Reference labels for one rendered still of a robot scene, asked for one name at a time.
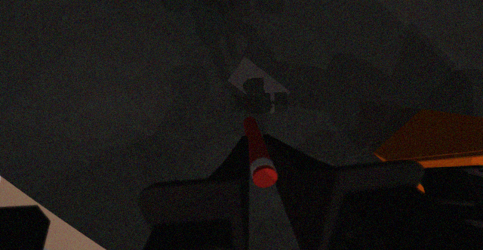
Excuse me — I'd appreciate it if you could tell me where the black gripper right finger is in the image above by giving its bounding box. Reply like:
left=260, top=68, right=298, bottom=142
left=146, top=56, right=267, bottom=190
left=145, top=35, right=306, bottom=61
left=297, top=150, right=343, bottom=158
left=263, top=134, right=424, bottom=250

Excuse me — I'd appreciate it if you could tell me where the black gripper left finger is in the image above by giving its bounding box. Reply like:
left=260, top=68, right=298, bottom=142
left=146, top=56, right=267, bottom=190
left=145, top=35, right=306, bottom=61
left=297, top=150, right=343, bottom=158
left=137, top=136, right=250, bottom=250

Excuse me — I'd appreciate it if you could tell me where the red peg with white band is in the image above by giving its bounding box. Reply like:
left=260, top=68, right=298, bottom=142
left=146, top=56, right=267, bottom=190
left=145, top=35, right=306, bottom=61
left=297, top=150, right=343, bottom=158
left=244, top=116, right=278, bottom=187

